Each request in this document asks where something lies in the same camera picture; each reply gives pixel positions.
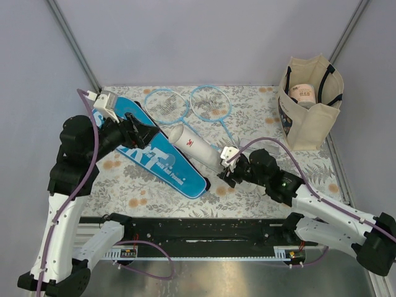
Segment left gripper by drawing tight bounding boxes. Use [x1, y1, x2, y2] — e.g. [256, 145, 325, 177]
[88, 107, 161, 160]

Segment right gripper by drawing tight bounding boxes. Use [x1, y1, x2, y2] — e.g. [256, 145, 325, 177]
[217, 154, 269, 189]

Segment blue racket cover bag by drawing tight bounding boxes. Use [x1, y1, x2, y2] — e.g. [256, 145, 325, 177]
[93, 97, 210, 199]

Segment white shuttlecock tube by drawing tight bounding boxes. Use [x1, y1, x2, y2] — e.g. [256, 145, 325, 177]
[168, 124, 225, 173]

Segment blue badminton racket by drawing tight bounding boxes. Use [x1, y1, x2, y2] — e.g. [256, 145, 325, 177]
[189, 85, 238, 147]
[144, 88, 202, 138]

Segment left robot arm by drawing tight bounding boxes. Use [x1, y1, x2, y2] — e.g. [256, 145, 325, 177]
[17, 113, 160, 296]

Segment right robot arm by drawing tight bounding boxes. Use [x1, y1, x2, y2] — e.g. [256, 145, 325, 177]
[219, 147, 395, 277]

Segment floral table mat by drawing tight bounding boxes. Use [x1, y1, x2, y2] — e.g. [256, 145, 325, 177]
[83, 86, 346, 218]

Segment beige canvas tote bag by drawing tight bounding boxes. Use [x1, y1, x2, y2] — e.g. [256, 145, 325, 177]
[277, 55, 344, 150]

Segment paper roll in tote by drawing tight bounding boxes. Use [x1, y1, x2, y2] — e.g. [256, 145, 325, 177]
[289, 84, 316, 106]

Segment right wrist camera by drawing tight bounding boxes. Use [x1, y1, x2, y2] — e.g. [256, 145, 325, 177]
[220, 147, 239, 171]

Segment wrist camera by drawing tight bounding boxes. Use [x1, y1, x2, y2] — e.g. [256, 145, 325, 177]
[220, 147, 239, 171]
[87, 90, 119, 123]

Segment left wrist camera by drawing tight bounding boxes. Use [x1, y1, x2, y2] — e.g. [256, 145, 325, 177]
[87, 90, 119, 123]

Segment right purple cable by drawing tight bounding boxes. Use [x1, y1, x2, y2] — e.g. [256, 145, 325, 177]
[227, 137, 396, 242]

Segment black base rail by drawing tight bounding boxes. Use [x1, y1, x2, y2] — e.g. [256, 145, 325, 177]
[77, 213, 319, 259]

